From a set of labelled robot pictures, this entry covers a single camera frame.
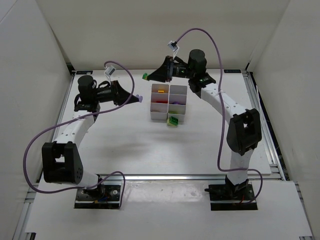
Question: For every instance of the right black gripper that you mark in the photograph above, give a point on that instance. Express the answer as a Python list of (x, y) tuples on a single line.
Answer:
[(170, 69)]

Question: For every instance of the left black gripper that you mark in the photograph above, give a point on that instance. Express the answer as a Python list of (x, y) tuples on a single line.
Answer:
[(115, 91)]

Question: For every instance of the green square lego brick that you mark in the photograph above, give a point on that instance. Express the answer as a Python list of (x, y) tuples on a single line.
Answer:
[(145, 76)]

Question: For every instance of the lilac green red lego stack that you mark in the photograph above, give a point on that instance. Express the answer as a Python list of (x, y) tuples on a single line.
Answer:
[(139, 97)]

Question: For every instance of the red curved base lego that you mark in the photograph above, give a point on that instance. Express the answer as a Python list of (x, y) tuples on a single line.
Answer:
[(161, 101)]

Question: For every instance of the green and lime lego stack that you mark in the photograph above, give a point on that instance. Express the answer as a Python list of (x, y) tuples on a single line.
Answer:
[(172, 121)]

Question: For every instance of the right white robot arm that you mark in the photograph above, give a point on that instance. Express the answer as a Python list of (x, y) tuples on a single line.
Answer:
[(244, 125)]

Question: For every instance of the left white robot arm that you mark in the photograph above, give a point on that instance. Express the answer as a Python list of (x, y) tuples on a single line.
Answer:
[(61, 159)]

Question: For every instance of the left white divided container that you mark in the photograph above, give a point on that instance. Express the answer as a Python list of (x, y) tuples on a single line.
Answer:
[(159, 111)]

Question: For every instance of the white divided container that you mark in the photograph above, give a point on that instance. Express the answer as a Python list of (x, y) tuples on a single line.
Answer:
[(177, 93), (159, 111)]

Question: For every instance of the right white divided container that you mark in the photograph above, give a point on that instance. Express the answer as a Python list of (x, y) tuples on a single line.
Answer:
[(177, 93)]

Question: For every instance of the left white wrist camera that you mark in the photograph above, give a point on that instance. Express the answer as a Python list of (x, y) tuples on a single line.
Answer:
[(109, 71)]

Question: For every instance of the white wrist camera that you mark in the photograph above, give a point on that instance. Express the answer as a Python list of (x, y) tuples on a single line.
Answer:
[(173, 45), (109, 71)]

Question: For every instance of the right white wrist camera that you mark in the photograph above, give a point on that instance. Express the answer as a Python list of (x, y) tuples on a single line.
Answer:
[(173, 45)]

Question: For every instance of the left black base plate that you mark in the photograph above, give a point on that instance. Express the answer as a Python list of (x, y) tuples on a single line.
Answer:
[(105, 196)]

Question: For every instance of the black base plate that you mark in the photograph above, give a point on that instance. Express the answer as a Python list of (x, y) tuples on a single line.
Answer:
[(220, 200), (105, 196)]

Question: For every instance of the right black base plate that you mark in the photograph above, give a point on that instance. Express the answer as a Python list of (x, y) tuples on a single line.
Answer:
[(220, 200)]

